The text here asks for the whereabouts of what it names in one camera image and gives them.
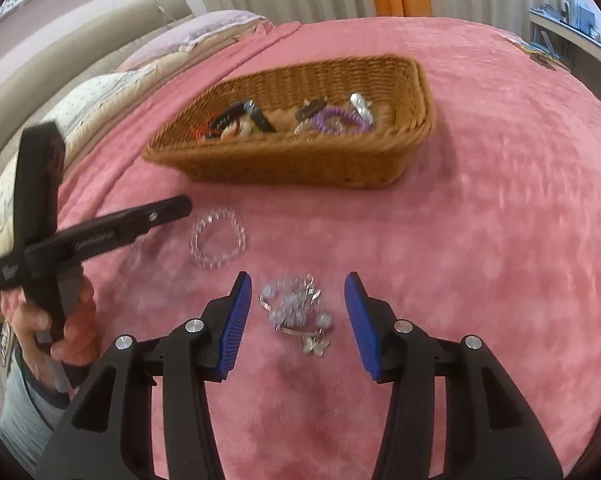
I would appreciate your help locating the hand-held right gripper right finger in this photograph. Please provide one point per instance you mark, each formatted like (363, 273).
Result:
(363, 330)

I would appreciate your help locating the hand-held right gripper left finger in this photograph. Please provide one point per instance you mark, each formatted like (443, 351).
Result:
(233, 330)

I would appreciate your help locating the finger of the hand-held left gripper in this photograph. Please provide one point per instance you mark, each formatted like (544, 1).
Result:
(38, 175)
(130, 222)

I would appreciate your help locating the black wrist watch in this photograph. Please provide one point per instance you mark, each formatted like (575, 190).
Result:
(230, 112)

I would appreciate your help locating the brown wicker basket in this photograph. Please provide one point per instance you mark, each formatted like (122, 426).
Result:
(290, 165)

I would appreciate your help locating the dark purple hair clip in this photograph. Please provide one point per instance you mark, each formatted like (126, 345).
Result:
(310, 107)

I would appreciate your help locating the pink star hair clip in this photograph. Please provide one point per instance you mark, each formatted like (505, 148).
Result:
(360, 105)

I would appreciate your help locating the person's left forearm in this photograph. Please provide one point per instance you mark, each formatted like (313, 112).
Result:
(25, 410)

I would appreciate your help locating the person's left hand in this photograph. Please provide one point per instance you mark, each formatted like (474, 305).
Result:
(75, 340)

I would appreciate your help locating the white floral pillow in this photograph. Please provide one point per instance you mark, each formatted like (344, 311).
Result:
(90, 100)

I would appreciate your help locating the pink fleece blanket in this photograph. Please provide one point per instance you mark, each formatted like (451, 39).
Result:
(480, 235)

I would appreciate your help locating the beige padded headboard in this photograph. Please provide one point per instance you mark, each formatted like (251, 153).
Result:
(105, 25)

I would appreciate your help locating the cream quilt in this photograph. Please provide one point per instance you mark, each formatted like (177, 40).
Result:
(180, 57)

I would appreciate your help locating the lilac pillow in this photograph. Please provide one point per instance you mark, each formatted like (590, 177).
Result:
(210, 25)

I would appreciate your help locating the small colourful trinkets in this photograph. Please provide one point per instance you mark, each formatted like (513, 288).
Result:
(535, 52)

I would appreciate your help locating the white desk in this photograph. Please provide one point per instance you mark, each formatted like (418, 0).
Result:
(580, 42)

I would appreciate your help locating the row of books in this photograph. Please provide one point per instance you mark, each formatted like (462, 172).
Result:
(580, 12)

